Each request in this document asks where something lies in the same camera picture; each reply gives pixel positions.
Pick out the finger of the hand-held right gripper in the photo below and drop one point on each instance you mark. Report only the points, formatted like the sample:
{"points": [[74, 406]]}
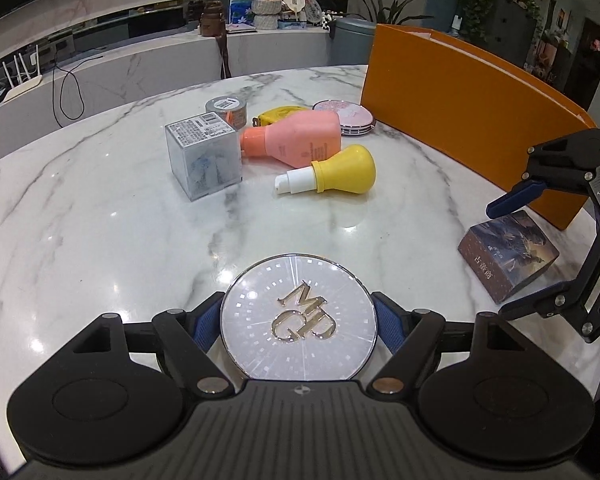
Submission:
{"points": [[515, 200], [545, 302]]}

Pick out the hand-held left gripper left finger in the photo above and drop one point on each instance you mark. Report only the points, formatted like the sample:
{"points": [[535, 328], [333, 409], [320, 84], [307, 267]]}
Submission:
{"points": [[209, 322]]}

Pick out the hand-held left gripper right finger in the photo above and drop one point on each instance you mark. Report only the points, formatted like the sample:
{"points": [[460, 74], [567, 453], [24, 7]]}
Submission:
{"points": [[387, 320]]}

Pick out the dark printed card box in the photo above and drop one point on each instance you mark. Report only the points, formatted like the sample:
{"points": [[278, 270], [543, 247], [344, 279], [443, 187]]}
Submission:
{"points": [[510, 255]]}

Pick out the round white compact case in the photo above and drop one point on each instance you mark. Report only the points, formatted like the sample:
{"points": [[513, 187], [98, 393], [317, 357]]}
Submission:
{"points": [[300, 315]]}

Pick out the orange storage box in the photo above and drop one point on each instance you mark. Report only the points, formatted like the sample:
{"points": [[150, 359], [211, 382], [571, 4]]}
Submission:
{"points": [[460, 125]]}

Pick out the yellow bulb-shaped pump bottle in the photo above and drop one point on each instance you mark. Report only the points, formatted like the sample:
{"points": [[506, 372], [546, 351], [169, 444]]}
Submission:
{"points": [[347, 170]]}

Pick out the clear plastic cube box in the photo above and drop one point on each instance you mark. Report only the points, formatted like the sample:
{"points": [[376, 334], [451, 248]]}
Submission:
{"points": [[205, 160]]}

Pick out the pink bottle with orange cap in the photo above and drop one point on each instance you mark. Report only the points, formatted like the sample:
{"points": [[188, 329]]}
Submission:
{"points": [[300, 137]]}

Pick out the small yellow pouch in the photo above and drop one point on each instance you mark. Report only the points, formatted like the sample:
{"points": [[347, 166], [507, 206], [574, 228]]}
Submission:
{"points": [[277, 112]]}

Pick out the dark cabinet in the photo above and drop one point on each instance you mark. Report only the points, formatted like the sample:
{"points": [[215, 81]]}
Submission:
{"points": [[512, 30]]}

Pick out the round pink floral compact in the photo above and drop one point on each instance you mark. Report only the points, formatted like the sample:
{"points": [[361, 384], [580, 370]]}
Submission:
{"points": [[352, 112]]}

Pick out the grey trash bin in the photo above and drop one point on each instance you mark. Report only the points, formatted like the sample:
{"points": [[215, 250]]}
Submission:
{"points": [[352, 42]]}

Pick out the green leafy potted plant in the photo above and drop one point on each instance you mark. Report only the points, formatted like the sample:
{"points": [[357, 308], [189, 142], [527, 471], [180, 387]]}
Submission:
{"points": [[380, 5]]}

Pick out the patterned round plate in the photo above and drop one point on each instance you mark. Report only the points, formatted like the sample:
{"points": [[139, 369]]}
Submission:
{"points": [[314, 9]]}

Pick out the round white hand fan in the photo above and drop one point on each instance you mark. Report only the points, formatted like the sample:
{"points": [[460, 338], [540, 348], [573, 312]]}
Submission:
{"points": [[292, 0]]}

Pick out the white wifi router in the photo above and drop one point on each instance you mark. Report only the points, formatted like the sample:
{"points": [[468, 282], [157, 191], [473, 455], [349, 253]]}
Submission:
{"points": [[22, 87]]}

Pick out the white woven baskets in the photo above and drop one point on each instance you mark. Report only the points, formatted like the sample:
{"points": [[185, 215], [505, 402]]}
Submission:
{"points": [[266, 12]]}

